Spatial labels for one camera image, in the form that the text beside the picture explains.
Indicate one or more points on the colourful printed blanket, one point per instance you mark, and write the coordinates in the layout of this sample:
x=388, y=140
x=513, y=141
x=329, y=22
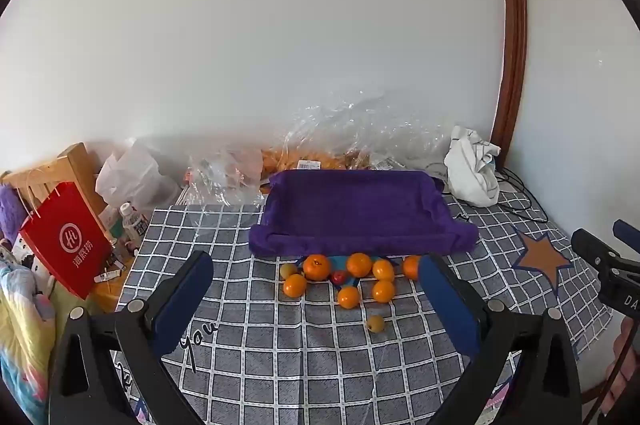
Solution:
x=20, y=340

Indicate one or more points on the brown wooden door frame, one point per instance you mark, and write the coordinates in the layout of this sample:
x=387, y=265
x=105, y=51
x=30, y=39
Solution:
x=515, y=30

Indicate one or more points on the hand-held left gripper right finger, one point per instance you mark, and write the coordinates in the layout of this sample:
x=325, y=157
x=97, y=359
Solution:
x=447, y=305

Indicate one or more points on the crumpled clear plastic bag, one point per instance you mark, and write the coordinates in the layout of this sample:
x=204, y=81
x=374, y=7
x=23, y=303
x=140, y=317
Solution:
x=225, y=175

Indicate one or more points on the person's right hand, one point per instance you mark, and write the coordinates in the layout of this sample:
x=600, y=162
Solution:
x=624, y=355

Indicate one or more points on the small red fruit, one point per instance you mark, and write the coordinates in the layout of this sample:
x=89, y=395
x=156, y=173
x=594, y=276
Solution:
x=339, y=277

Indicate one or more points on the small yellow fruit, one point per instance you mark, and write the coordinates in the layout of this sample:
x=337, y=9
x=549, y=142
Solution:
x=287, y=270
x=375, y=324

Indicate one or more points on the wooden nightstand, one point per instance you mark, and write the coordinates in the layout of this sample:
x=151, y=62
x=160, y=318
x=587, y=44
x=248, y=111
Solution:
x=107, y=291

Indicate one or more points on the clear plastic bag of oranges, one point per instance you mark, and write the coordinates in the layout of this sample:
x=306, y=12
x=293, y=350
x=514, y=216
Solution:
x=320, y=155

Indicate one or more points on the purple towel-lined tray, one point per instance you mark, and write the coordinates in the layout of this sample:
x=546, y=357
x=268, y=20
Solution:
x=350, y=210

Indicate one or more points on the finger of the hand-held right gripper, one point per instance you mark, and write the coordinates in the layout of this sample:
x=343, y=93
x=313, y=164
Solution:
x=626, y=231
x=592, y=250

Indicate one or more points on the clear plastic bottle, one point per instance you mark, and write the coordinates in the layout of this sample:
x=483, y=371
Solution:
x=132, y=225

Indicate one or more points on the white cloth with dark lines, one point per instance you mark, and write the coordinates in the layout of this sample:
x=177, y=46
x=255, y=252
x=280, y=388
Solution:
x=472, y=172

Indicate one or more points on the red paper bag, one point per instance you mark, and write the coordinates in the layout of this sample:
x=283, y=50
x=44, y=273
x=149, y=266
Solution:
x=65, y=245

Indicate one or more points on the purple plush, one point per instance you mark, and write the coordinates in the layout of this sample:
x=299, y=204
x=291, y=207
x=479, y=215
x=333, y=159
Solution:
x=10, y=212

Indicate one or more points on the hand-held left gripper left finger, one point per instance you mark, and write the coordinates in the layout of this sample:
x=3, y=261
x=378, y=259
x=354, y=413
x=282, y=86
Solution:
x=182, y=300

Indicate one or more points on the white plastic bag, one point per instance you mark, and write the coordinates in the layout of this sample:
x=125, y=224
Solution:
x=132, y=177

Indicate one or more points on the large orange with stem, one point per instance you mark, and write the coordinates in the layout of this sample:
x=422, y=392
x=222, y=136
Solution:
x=316, y=268

